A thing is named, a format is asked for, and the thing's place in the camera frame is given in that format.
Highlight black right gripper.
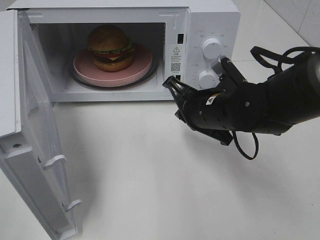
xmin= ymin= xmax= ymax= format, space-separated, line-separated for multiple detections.
xmin=162 ymin=76 xmax=250 ymax=145

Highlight white round knob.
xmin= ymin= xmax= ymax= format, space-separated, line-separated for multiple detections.
xmin=201 ymin=36 xmax=223 ymax=60
xmin=198 ymin=70 xmax=218 ymax=89

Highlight burger with lettuce and cheese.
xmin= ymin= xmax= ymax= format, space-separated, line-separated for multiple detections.
xmin=87 ymin=24 xmax=135 ymax=72

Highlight pink round plate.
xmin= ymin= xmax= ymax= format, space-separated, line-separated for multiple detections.
xmin=73 ymin=44 xmax=154 ymax=88

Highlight white microwave door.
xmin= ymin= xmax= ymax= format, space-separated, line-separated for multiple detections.
xmin=0 ymin=9 xmax=81 ymax=240

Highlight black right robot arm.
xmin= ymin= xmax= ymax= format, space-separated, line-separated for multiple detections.
xmin=163 ymin=47 xmax=320 ymax=146

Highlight glass microwave turntable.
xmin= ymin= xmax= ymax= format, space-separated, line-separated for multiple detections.
xmin=70 ymin=51 xmax=159 ymax=88

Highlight white microwave oven body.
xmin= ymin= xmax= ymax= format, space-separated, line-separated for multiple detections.
xmin=3 ymin=0 xmax=241 ymax=102

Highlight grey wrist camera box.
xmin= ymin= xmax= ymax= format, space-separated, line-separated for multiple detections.
xmin=211 ymin=56 xmax=248 ymax=85

